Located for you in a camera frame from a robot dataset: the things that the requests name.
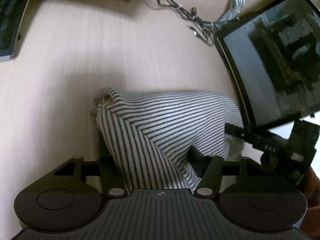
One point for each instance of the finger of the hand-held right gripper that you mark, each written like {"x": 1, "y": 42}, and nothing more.
{"x": 235, "y": 130}

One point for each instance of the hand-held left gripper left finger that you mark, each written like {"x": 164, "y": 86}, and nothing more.
{"x": 107, "y": 172}

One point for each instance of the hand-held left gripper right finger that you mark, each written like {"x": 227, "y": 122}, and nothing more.
{"x": 212, "y": 172}

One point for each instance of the striped long-sleeve shirt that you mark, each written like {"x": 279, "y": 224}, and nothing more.
{"x": 162, "y": 120}

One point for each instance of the person's right forearm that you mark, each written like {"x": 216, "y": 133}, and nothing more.
{"x": 313, "y": 200}

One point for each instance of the black tablet screen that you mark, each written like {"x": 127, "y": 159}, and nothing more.
{"x": 262, "y": 67}

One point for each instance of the black keyboard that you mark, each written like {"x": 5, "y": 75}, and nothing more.
{"x": 7, "y": 17}

